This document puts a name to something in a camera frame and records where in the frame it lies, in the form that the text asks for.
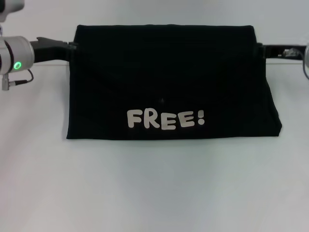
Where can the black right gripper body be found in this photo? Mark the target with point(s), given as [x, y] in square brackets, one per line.
[272, 51]

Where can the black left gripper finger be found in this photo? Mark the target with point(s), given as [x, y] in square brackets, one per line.
[72, 47]

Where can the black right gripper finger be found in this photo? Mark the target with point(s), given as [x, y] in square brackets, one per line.
[260, 49]

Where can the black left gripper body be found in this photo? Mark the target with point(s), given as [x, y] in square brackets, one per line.
[48, 52]

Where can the black shirt with FREE print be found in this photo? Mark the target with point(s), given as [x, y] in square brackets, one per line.
[169, 72]

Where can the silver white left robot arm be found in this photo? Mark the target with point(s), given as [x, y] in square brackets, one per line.
[19, 50]

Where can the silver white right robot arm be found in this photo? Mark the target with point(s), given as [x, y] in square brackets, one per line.
[307, 55]

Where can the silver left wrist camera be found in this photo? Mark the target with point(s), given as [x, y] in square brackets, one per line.
[12, 7]

